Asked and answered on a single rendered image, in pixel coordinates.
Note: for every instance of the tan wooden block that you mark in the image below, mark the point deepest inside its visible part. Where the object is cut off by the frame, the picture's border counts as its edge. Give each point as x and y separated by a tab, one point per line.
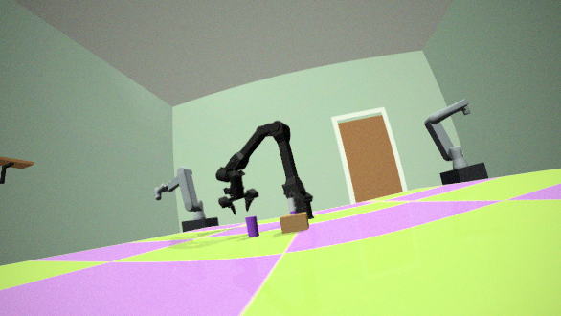
294	223

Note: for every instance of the purple cylinder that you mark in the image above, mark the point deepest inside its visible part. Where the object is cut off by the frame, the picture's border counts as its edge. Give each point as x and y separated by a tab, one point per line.
252	226

